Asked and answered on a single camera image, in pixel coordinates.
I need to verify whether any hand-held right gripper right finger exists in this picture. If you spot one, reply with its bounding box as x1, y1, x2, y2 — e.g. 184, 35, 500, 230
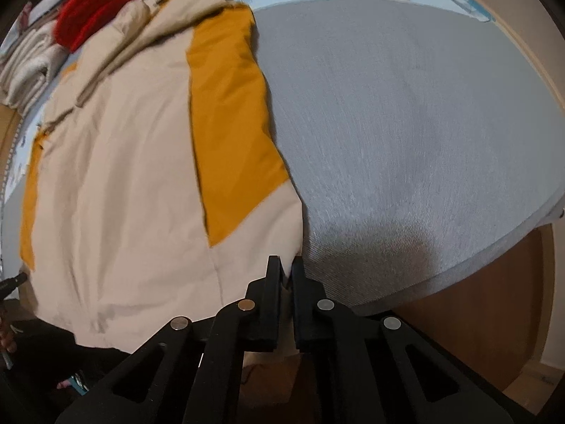
291, 256, 517, 424

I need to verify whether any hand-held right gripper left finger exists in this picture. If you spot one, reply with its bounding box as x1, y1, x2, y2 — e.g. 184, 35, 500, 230
55, 255, 283, 424

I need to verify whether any wooden headboard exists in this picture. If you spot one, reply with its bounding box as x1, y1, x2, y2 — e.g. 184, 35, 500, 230
0, 108, 23, 195

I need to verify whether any beige and yellow hooded jacket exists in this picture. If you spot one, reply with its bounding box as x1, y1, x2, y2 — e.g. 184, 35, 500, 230
20, 0, 305, 358

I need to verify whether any bed with grey cover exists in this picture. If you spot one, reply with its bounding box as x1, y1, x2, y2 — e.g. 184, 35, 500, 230
0, 0, 565, 389

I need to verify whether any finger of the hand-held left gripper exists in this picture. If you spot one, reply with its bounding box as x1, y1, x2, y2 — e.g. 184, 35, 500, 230
0, 272, 27, 296

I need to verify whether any person's left hand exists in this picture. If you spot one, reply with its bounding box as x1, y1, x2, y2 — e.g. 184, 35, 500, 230
0, 306, 17, 354

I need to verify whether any white fluffy folded blanket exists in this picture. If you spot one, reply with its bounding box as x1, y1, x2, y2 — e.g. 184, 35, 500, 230
0, 22, 67, 109

